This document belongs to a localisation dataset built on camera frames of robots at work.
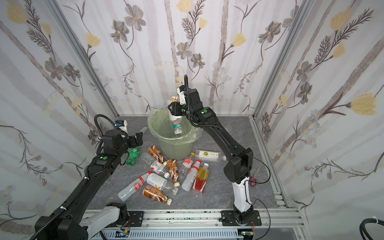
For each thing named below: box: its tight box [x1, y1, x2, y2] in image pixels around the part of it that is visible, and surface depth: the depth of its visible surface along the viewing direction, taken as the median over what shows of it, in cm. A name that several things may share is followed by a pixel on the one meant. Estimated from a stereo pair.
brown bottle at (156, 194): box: [142, 185, 173, 206], surface depth 80 cm
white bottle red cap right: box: [181, 159, 202, 192], surface depth 85 cm
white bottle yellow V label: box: [146, 172, 179, 196], surface depth 82 cm
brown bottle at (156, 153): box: [148, 144, 167, 166], surface depth 95 cm
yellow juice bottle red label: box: [192, 162, 210, 193], surface depth 83 cm
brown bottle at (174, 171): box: [167, 159, 180, 188], surface depth 88 cm
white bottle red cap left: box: [117, 171, 152, 202], surface depth 82 cm
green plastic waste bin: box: [147, 107, 203, 161], surface depth 81 cm
